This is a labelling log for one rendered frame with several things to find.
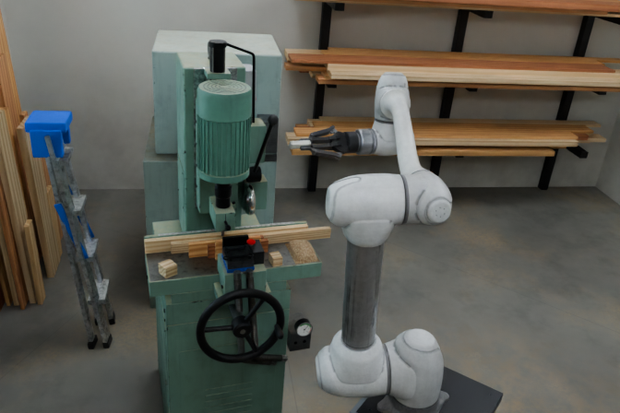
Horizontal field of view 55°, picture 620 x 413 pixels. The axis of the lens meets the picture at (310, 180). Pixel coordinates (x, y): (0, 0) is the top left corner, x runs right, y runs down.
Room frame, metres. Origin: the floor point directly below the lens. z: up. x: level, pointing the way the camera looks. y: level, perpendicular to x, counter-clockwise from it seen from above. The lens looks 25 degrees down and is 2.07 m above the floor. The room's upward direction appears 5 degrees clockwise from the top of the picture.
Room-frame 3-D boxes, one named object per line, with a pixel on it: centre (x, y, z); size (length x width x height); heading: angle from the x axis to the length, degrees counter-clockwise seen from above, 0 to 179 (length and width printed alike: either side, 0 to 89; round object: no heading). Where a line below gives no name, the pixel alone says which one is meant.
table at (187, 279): (1.74, 0.23, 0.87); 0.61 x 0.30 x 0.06; 110
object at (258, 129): (2.09, 0.23, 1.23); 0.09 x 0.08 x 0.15; 20
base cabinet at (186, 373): (1.95, 0.34, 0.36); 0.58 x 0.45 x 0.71; 20
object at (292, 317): (1.79, 0.00, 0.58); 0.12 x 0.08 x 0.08; 20
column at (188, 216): (2.11, 0.40, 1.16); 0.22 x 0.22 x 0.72; 20
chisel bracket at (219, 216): (1.85, 0.30, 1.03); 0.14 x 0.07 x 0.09; 20
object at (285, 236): (1.87, 0.19, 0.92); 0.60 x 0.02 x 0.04; 110
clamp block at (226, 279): (1.66, 0.20, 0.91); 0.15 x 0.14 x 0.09; 110
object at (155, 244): (1.86, 0.28, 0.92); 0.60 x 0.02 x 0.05; 110
